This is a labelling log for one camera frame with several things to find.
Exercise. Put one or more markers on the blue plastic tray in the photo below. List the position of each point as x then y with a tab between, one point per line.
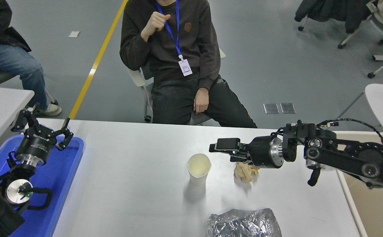
59	184

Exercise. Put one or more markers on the silver foil tray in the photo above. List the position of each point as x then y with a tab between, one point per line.
244	225

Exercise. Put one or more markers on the metal floor plate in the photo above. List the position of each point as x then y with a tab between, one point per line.
288	108
271	108

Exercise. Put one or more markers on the crumpled tan paper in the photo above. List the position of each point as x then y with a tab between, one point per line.
245	173

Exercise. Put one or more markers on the person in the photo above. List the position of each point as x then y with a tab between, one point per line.
204	39
10	59

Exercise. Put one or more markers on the person's right hand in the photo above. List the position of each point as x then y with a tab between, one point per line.
153	26

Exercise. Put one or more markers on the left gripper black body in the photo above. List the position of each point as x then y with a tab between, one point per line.
36	144

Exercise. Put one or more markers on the large pale bin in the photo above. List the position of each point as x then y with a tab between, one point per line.
375	210

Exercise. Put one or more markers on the white and grey chair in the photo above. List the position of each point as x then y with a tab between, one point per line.
135	77

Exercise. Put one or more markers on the dark jacket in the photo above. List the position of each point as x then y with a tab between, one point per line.
332	10

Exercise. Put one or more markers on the white side table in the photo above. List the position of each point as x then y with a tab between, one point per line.
0	105

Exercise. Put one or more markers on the white chair leg with caster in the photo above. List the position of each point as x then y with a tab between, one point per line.
303	23

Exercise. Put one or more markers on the white paper scrap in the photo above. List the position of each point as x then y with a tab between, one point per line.
74	33

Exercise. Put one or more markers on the person's left hand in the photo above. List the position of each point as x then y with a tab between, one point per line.
201	102

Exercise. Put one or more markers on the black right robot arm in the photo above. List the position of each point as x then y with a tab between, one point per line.
342	158

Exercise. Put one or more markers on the white paper cup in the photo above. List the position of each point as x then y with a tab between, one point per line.
198	177

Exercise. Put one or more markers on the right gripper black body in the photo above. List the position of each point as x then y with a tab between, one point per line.
260	151

